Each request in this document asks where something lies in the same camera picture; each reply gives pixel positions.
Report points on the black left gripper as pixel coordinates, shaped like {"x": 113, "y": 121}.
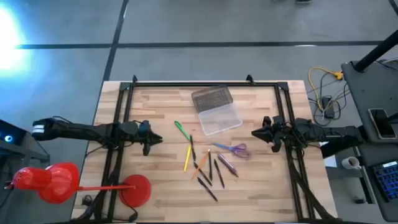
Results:
{"x": 146, "y": 140}

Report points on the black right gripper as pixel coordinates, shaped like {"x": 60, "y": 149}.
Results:
{"x": 279, "y": 135}

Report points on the green pen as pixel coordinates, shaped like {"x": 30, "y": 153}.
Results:
{"x": 182, "y": 130}

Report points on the purple and blue scissors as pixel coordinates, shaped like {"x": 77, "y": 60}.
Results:
{"x": 237, "y": 150}

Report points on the yellow pencil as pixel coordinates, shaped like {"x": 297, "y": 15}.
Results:
{"x": 187, "y": 158}

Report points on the brown pen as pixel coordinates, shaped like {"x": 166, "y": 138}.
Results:
{"x": 227, "y": 165}

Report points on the clear plastic supply box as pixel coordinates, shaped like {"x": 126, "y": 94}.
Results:
{"x": 219, "y": 118}

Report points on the orange pencil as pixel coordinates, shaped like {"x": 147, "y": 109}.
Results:
{"x": 201, "y": 164}

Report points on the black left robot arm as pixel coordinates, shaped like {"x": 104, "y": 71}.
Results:
{"x": 81, "y": 129}

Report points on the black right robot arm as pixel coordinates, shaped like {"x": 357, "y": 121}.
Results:
{"x": 329, "y": 133}

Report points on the black power adapter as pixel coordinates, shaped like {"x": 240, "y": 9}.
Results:
{"x": 328, "y": 107}

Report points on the white paper sheet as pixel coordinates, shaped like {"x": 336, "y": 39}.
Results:
{"x": 330, "y": 160}

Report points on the white mug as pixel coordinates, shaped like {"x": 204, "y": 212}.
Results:
{"x": 350, "y": 163}

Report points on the grey side desk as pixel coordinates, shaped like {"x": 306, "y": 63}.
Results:
{"x": 362, "y": 93}

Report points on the red desk lamp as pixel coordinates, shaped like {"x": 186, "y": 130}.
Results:
{"x": 57, "y": 182}

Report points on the black smartphone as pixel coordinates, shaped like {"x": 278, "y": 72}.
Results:
{"x": 382, "y": 123}

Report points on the keyboard with blue backlight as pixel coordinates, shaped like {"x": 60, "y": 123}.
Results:
{"x": 388, "y": 180}

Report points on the black pole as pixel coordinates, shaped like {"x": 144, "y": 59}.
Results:
{"x": 377, "y": 51}

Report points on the black device with blue light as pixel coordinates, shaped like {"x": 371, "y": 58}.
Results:
{"x": 12, "y": 140}

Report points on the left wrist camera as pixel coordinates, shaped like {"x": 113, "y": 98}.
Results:
{"x": 145, "y": 127}

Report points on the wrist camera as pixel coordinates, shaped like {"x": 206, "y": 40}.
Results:
{"x": 275, "y": 122}
{"x": 145, "y": 127}

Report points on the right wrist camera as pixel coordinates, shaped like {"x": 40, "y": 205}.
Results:
{"x": 275, "y": 122}

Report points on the black aluminium table frame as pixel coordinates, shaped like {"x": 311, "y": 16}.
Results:
{"x": 202, "y": 84}

